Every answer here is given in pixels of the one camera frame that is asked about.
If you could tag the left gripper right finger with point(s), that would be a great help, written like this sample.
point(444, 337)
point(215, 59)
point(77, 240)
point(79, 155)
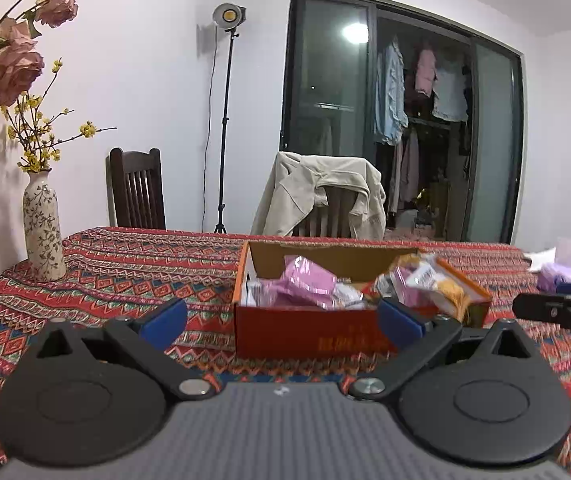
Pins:
point(473, 396)

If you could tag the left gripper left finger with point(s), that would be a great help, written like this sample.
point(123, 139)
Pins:
point(82, 396)

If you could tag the oat crisp snack packet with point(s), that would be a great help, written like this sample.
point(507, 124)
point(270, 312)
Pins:
point(418, 283)

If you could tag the pink snack packet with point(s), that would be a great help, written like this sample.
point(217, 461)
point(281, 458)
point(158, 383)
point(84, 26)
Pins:
point(305, 283)

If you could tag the purple plastic bag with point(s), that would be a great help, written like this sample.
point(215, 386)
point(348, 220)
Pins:
point(565, 272)

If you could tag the white tissue paper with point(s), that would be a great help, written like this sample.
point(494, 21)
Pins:
point(536, 260)

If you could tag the patterned red tablecloth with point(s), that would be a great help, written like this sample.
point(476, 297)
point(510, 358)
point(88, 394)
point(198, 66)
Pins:
point(114, 271)

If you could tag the floral ceramic vase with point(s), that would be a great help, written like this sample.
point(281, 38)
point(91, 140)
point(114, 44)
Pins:
point(42, 231)

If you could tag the orange cardboard snack box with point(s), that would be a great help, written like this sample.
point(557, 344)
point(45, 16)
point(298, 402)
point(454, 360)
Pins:
point(380, 325)

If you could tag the dark wooden chair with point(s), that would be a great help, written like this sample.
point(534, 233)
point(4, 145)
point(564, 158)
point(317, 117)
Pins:
point(136, 179)

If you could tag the chair with draped jacket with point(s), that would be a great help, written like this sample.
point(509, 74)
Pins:
point(331, 220)

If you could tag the dark sliding glass door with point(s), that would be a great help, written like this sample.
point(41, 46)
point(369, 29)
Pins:
point(436, 109)

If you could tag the yellow flower branches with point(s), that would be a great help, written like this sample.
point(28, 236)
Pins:
point(29, 127)

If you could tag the beige jacket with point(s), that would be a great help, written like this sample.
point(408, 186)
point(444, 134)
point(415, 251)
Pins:
point(297, 184)

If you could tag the light blue hanging shirt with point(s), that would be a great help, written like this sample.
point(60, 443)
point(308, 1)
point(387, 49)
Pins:
point(390, 118)

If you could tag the pink hanging garment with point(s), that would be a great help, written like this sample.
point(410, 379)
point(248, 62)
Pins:
point(425, 74)

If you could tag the studio light on stand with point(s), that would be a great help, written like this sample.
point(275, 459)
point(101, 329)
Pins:
point(228, 17)

